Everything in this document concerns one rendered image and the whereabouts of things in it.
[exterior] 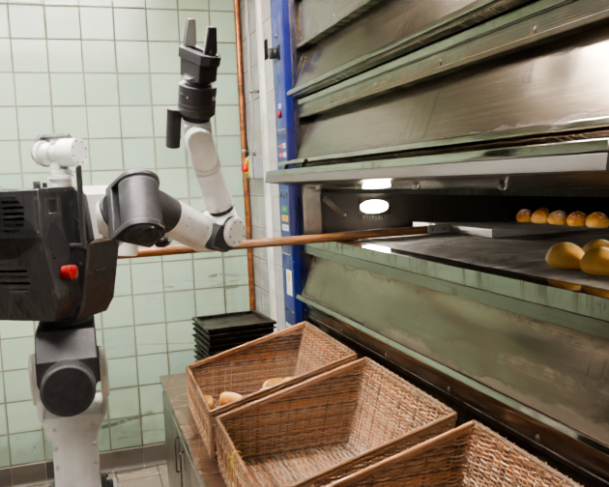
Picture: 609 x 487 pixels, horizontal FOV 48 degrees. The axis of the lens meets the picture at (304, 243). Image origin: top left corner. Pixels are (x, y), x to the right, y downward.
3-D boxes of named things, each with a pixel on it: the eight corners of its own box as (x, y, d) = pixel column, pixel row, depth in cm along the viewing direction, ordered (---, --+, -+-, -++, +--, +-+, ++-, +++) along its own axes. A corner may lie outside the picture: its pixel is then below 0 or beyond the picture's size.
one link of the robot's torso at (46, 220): (78, 338, 140) (65, 163, 137) (-54, 334, 151) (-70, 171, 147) (153, 310, 169) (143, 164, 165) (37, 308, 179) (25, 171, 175)
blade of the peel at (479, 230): (491, 238, 222) (491, 229, 222) (413, 228, 274) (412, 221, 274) (583, 230, 234) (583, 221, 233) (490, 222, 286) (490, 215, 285)
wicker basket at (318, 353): (310, 388, 269) (307, 319, 266) (363, 439, 215) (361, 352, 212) (186, 405, 255) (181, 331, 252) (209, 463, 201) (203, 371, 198)
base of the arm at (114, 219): (179, 239, 154) (147, 220, 144) (132, 258, 158) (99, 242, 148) (172, 183, 161) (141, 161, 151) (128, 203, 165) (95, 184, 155)
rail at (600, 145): (265, 176, 260) (270, 176, 261) (607, 152, 91) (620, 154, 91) (266, 170, 260) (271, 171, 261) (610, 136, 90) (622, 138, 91)
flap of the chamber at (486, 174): (264, 183, 260) (314, 188, 267) (605, 170, 91) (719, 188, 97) (265, 176, 260) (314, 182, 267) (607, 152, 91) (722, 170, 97)
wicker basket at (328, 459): (371, 442, 212) (367, 354, 209) (465, 528, 158) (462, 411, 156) (215, 468, 198) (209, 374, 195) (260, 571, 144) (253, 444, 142)
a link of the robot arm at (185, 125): (219, 107, 159) (216, 154, 164) (210, 94, 168) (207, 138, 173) (170, 105, 155) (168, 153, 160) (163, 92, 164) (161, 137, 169)
